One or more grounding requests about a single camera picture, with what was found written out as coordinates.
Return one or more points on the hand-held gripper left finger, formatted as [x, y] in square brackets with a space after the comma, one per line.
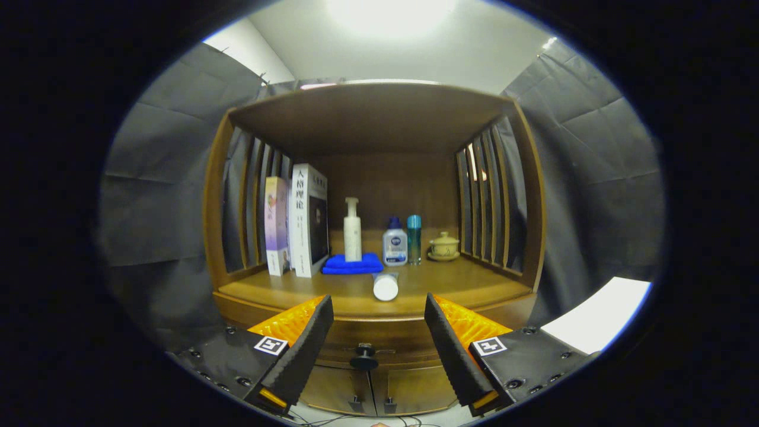
[305, 356]

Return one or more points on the wooden drawer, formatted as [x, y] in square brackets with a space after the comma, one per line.
[391, 341]

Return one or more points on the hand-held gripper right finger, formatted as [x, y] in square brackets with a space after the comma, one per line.
[453, 356]

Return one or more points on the ceiling strip light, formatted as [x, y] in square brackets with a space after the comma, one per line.
[367, 83]

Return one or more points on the black round drawer knob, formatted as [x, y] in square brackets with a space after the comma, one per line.
[363, 359]

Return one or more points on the wooden cabinet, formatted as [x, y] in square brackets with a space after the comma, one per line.
[391, 184]

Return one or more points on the wooden countertop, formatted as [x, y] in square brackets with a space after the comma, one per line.
[462, 281]

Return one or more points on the blue folded cloth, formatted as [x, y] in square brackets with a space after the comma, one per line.
[353, 265]

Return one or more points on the wooden cabinet door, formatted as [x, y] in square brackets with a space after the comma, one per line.
[415, 388]
[335, 388]

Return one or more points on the yellow lidded teacup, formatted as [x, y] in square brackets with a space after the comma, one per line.
[444, 244]

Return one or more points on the black backdrop cloth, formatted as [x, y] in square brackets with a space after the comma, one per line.
[166, 196]

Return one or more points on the white flat panel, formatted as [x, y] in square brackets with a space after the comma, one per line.
[599, 314]

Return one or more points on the white bottle blue pump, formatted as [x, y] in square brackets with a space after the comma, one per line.
[395, 246]

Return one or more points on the teal glass bottle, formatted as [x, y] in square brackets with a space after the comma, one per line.
[414, 240]

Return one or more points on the white cream tube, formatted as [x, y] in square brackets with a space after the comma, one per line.
[385, 286]

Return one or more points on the white book with portrait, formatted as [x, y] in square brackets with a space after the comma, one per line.
[308, 219]

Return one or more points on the purple book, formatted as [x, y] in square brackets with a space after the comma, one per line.
[276, 225]

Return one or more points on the yellow saucer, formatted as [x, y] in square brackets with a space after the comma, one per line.
[443, 258]

